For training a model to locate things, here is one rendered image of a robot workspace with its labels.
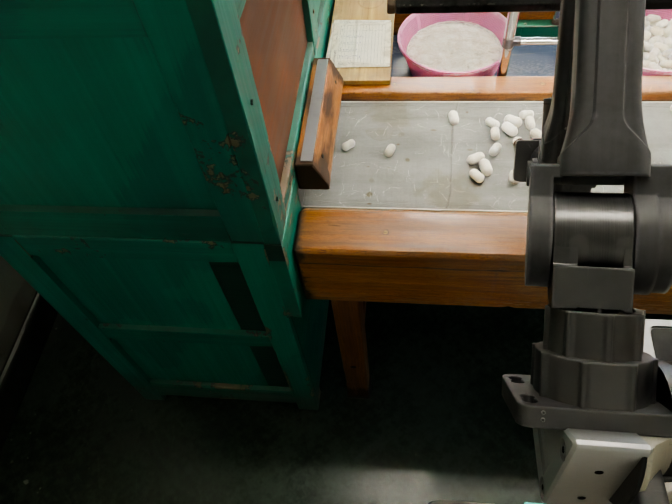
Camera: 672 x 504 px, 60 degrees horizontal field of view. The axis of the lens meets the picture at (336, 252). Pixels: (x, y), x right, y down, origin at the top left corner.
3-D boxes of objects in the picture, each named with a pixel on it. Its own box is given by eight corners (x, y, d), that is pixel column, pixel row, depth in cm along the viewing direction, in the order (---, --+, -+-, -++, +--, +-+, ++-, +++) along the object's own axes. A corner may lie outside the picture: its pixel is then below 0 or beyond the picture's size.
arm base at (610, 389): (518, 426, 41) (700, 439, 40) (523, 312, 41) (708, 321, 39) (499, 391, 50) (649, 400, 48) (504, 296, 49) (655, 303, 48)
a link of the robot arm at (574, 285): (550, 328, 43) (631, 334, 41) (557, 188, 42) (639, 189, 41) (543, 310, 51) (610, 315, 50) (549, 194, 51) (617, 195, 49)
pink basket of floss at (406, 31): (532, 70, 140) (540, 36, 132) (449, 123, 132) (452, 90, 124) (454, 21, 153) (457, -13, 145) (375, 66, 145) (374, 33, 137)
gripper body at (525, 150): (514, 139, 94) (522, 143, 87) (581, 139, 92) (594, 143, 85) (511, 179, 95) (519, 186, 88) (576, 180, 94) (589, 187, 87)
